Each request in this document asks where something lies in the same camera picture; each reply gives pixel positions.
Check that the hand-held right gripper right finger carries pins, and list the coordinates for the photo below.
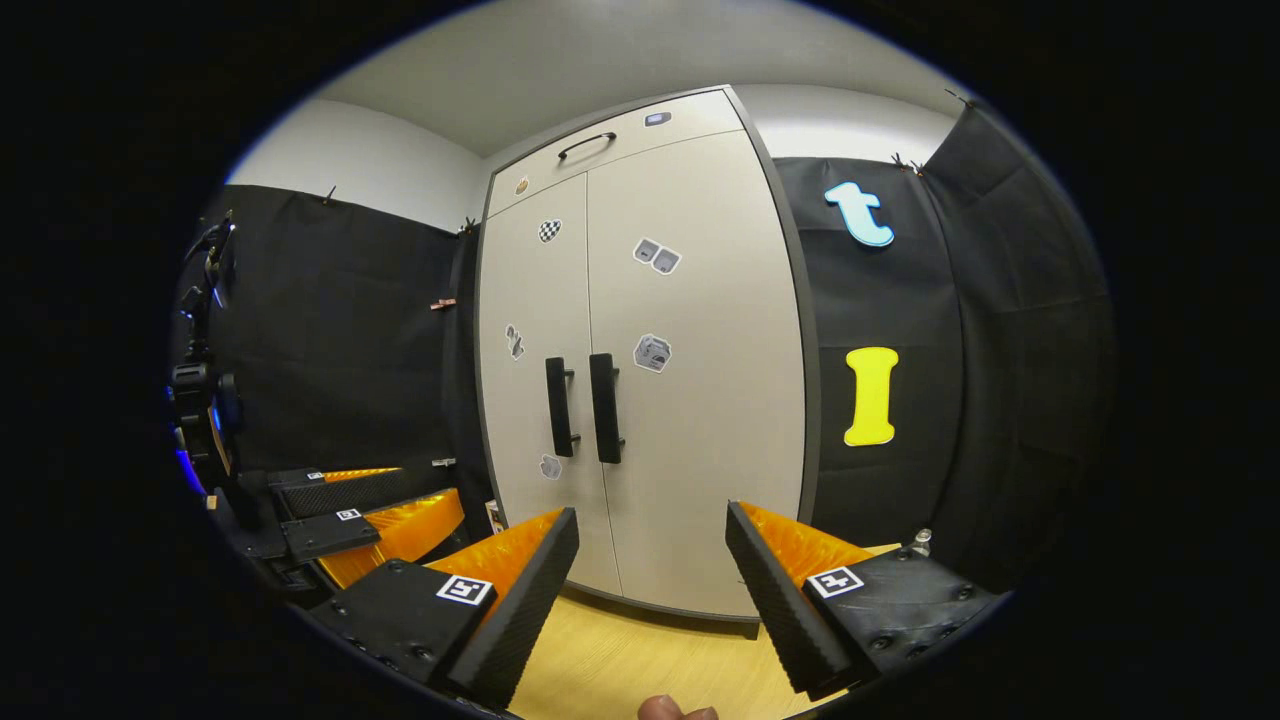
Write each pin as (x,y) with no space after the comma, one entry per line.
(780,620)

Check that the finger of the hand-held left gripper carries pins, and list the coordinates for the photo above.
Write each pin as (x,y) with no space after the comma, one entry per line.
(325,537)
(360,490)

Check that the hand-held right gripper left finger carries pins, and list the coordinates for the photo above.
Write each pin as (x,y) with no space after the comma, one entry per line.
(525,610)

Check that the white shoe cabinet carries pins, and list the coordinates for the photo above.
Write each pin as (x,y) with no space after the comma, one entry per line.
(812,400)

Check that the white shoe cabinet door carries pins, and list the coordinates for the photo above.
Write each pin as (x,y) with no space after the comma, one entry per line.
(535,290)
(720,400)

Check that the small printed packet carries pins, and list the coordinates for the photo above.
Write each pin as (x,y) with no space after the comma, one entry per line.
(494,517)

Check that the black backdrop cloth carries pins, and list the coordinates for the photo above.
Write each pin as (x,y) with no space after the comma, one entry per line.
(340,330)
(1000,350)

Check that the small clear bottle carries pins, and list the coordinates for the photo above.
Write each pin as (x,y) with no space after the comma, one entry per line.
(921,543)

